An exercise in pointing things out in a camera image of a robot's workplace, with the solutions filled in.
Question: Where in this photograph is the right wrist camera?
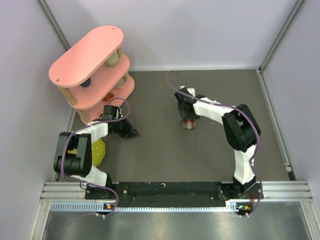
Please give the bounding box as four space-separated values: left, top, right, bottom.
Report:
179 85 196 98

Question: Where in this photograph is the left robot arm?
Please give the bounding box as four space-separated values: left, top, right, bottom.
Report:
53 105 140 199

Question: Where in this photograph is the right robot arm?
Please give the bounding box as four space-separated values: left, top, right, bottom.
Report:
174 86 261 200

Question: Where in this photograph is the plaid glasses case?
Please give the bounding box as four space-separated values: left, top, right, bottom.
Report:
182 119 196 130

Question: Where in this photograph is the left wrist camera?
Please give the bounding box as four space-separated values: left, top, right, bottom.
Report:
99 105 123 121

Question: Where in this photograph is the pink tiered wooden shelf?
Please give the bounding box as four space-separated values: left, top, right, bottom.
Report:
48 25 135 124

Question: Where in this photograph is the dark blue object on shelf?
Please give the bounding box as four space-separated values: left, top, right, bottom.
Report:
80 77 91 88

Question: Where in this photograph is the beige ball on shelf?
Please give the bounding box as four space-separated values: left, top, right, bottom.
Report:
103 51 119 67

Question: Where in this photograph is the yellow-green dotted plate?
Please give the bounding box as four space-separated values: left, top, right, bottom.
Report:
64 138 106 169

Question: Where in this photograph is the orange object on shelf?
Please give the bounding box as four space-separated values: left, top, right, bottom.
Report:
102 92 115 102

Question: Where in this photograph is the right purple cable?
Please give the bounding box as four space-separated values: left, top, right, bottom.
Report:
165 70 264 218

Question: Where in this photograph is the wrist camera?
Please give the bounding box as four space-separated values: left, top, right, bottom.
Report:
179 85 196 98
99 105 123 121

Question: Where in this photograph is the small bowl on shelf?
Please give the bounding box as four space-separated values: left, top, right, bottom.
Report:
114 77 127 89

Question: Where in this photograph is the aluminium frame rail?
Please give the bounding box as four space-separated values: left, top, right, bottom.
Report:
30 180 320 240

